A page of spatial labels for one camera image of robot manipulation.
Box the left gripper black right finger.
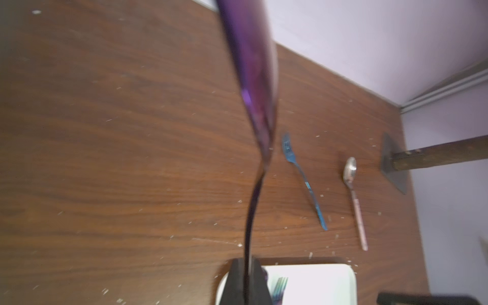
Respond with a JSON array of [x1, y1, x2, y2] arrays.
[[249, 258, 273, 305]]

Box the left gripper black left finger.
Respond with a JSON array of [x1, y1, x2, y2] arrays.
[[219, 259, 245, 305]]

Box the rainbow iridescent fork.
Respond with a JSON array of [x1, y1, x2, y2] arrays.
[[271, 277, 288, 305]]

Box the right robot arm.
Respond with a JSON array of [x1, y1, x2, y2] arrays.
[[376, 292, 481, 305]]

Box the blue fork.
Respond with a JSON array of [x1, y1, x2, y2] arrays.
[[281, 133, 328, 231]]

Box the white square tray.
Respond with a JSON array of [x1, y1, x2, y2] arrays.
[[215, 262, 358, 305]]

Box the pink cherry blossom tree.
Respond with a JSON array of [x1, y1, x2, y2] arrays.
[[393, 135, 487, 171]]

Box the silver spoon pink handle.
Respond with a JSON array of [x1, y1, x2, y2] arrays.
[[343, 157, 369, 251]]

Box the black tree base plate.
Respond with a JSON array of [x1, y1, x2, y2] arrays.
[[380, 133, 409, 194]]

